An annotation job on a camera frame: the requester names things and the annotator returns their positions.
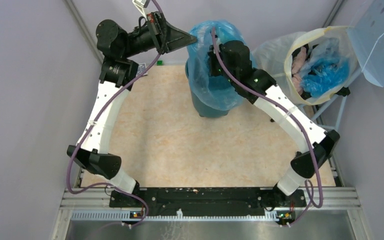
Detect playing card deck box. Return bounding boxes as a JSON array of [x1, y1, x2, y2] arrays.
[[136, 63, 148, 76]]

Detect blue plastic trash bag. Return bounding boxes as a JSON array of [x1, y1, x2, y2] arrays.
[[185, 20, 245, 111]]

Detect aluminium frame post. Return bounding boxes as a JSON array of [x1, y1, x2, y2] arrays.
[[62, 0, 104, 65]]

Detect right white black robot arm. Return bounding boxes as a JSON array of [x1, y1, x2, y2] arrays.
[[207, 40, 340, 206]]

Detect large translucent stuffed bag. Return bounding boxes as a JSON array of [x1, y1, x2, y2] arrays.
[[252, 26, 358, 105]]

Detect purple cable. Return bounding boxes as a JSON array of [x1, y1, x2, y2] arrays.
[[66, 0, 166, 229], [210, 27, 324, 228]]

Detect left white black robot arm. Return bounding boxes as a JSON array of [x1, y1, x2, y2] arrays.
[[66, 11, 197, 207]]

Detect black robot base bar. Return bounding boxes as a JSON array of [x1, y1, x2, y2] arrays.
[[109, 187, 307, 217]]

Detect perforated white metal panel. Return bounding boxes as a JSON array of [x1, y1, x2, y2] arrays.
[[347, 0, 384, 88]]

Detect blue bags inside large bag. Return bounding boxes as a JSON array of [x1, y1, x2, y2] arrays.
[[299, 38, 350, 98]]

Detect teal plastic trash bin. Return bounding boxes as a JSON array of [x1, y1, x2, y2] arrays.
[[189, 76, 230, 119]]

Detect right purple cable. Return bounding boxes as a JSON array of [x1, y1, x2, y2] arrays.
[[210, 27, 324, 228]]

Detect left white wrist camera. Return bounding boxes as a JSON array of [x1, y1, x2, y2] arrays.
[[132, 0, 150, 17]]

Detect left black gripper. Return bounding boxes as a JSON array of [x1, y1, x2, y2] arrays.
[[121, 10, 197, 58]]

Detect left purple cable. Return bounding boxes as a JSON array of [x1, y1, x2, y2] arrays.
[[66, 0, 166, 229]]

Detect white slotted cable duct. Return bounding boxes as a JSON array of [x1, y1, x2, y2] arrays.
[[71, 210, 279, 222]]

